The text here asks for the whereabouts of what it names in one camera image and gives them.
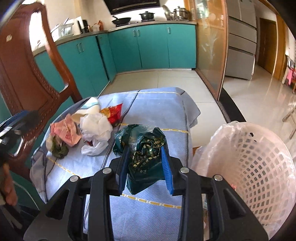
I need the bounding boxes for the dark green foil bag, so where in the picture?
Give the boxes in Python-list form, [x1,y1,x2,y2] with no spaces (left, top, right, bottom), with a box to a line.
[113,124,167,195]

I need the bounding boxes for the white tissue with green leaf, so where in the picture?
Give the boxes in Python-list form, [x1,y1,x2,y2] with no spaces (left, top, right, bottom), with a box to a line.
[46,134,69,159]

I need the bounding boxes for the white plastic bag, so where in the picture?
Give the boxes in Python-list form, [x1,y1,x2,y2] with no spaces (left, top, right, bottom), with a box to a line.
[79,113,113,156]

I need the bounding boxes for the pink plastic bag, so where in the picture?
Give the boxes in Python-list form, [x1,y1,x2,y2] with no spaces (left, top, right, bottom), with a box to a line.
[50,114,81,147]

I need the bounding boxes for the red snack wrapper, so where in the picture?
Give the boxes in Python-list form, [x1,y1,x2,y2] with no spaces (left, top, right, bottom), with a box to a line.
[100,103,122,126]

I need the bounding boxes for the teal kitchen base cabinets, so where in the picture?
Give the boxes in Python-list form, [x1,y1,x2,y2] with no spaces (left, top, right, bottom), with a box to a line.
[0,22,197,121]

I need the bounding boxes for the person's left hand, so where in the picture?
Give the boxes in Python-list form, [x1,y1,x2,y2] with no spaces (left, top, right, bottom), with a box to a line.
[1,163,18,206]

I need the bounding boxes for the carved wooden chair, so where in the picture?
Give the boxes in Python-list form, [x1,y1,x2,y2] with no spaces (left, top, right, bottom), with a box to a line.
[0,1,82,181]

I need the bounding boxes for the light blue tablecloth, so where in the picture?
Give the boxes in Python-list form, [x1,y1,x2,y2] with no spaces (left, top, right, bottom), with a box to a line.
[30,87,201,240]

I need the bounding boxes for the white blue paper cup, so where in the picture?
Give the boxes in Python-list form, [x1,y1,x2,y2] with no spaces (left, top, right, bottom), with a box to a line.
[71,97,101,124]

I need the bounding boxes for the white plastic laundry basket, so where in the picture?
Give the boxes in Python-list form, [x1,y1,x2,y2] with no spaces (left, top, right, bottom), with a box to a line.
[189,121,295,238]

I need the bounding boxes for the white dish rack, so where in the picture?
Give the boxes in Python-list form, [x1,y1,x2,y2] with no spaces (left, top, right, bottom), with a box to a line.
[51,23,74,42]

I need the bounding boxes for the silver refrigerator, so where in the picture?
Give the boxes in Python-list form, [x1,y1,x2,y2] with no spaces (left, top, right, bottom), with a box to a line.
[225,0,257,80]

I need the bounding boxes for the dark cooking pot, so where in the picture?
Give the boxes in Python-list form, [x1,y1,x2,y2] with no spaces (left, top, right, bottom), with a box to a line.
[140,11,154,21]

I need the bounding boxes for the black wok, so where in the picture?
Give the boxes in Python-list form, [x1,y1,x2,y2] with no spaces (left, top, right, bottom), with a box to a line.
[112,16,131,26]

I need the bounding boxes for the steel stock pot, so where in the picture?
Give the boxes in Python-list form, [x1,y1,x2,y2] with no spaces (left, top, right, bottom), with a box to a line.
[173,6,190,20]

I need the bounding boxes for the glass sliding door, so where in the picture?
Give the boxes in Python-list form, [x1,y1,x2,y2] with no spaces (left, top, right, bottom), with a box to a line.
[189,0,228,100]

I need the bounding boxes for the brown wooden door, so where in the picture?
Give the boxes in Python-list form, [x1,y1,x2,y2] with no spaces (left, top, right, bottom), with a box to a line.
[258,18,277,74]

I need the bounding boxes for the black range hood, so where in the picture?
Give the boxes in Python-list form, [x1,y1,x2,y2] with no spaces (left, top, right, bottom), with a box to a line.
[104,0,160,15]

